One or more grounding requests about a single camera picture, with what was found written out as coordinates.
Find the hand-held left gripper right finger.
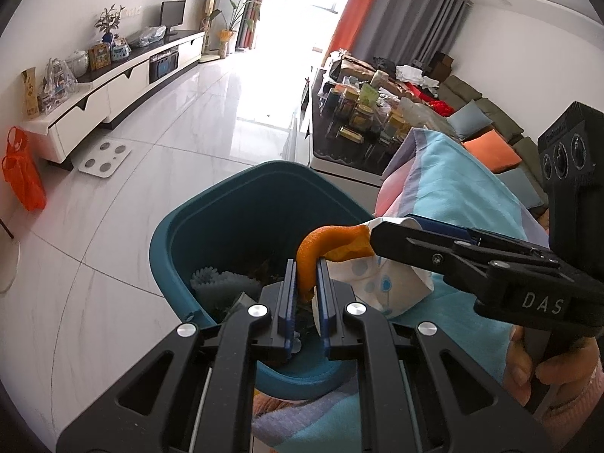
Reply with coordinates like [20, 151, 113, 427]
[316, 256, 553, 453]

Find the group of boxes and jars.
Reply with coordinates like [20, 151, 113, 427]
[321, 52, 425, 145]

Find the teal grey printed tablecloth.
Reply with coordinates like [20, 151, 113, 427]
[250, 127, 550, 453]

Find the orange cushion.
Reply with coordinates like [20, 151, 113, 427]
[462, 131, 522, 174]

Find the person's right hand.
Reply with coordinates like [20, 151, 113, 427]
[502, 325, 602, 409]

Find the small potted tree ornament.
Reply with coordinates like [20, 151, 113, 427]
[94, 4, 124, 44]

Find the white black tv stand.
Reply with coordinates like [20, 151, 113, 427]
[21, 28, 208, 171]

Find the pile of white clothes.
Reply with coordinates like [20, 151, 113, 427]
[395, 63, 442, 88]

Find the tall leafy potted plant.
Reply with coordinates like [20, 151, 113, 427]
[208, 0, 262, 58]

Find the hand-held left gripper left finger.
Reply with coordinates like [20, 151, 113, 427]
[55, 259, 299, 453]

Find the tan patterned box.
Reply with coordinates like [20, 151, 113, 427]
[21, 68, 41, 119]

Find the brown cardboard box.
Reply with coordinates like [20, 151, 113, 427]
[427, 52, 454, 81]

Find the black monitor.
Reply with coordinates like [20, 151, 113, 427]
[159, 0, 187, 37]

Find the orange and grey curtain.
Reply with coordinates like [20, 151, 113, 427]
[325, 0, 473, 64]

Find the striped grey orange curtain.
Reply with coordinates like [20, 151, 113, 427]
[236, 0, 271, 50]

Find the white lidded jar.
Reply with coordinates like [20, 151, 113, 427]
[66, 48, 90, 76]

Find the large clear plastic bag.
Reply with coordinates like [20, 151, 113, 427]
[40, 58, 79, 114]

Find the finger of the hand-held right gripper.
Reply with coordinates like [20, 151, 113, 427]
[369, 219, 510, 303]
[406, 216, 550, 253]

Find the teal cushion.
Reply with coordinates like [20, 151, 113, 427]
[446, 102, 492, 137]
[498, 167, 548, 211]

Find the crushed dotted paper cup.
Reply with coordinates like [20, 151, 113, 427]
[328, 217, 435, 319]

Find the teal plastic trash bin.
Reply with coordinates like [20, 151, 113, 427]
[149, 160, 378, 399]

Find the small picture frame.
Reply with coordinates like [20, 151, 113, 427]
[88, 43, 112, 69]

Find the green brown corner sofa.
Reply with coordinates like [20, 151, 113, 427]
[325, 54, 553, 227]

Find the orange peel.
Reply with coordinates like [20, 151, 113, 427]
[296, 225, 371, 304]

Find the orange plastic bag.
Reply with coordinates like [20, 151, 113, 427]
[1, 126, 48, 212]

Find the red cloth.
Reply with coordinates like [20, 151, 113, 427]
[403, 82, 454, 117]

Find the white bathroom scale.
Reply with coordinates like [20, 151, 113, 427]
[77, 139, 132, 179]

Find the dark glass coffee table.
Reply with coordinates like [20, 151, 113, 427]
[283, 68, 412, 188]

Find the white foam fruit net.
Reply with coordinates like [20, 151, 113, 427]
[190, 268, 262, 314]

